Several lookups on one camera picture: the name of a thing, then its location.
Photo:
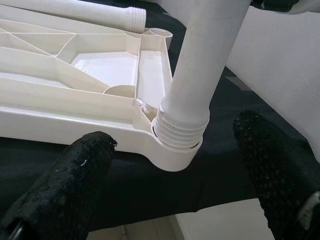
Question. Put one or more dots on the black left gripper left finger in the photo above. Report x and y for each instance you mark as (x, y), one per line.
(67, 187)

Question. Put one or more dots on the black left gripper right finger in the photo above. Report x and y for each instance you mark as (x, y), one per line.
(275, 175)

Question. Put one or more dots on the white plastic table leg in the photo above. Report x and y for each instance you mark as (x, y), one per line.
(100, 12)
(200, 62)

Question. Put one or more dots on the white plastic table top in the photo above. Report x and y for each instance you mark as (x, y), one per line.
(75, 120)

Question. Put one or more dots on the grey metal table leg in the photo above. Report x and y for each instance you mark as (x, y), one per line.
(124, 232)

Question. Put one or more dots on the black tablecloth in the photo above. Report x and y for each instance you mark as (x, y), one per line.
(150, 195)

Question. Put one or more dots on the clear tape strip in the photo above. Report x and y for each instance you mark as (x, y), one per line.
(236, 82)

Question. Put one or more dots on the clear plastic wrap scrap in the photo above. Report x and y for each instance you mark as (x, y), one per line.
(143, 106)

